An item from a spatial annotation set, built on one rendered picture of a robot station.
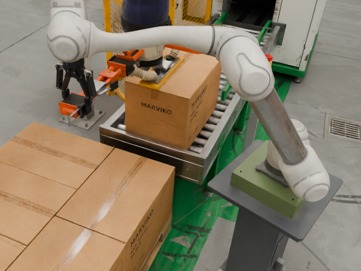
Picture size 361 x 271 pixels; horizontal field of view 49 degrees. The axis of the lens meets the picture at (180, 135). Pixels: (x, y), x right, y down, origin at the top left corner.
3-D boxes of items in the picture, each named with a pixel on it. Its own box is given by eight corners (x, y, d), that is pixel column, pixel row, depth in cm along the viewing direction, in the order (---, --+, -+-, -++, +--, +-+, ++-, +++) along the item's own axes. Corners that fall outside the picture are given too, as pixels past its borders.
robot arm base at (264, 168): (310, 165, 195) (313, 156, 191) (287, 188, 181) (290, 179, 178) (278, 148, 204) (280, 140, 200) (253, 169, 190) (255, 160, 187)
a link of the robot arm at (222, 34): (210, 16, 140) (220, 32, 130) (257, 25, 145) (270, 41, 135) (201, 50, 148) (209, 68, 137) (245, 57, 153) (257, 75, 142)
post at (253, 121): (237, 176, 309) (261, 58, 250) (246, 179, 308) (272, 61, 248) (235, 182, 304) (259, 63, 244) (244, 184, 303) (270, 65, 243)
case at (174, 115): (165, 93, 296) (167, 42, 272) (216, 107, 285) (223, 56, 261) (125, 136, 250) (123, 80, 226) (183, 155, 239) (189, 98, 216)
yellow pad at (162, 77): (166, 56, 211) (166, 48, 208) (184, 61, 208) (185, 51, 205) (138, 85, 185) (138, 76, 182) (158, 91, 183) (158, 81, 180)
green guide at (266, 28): (266, 27, 412) (268, 19, 407) (276, 29, 410) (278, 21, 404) (220, 100, 292) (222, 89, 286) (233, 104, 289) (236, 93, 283)
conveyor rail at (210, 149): (272, 42, 419) (275, 25, 408) (276, 43, 418) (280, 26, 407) (195, 179, 245) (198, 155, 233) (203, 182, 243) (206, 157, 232)
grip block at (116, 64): (115, 65, 179) (115, 52, 175) (135, 70, 176) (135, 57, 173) (106, 73, 172) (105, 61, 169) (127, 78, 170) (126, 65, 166)
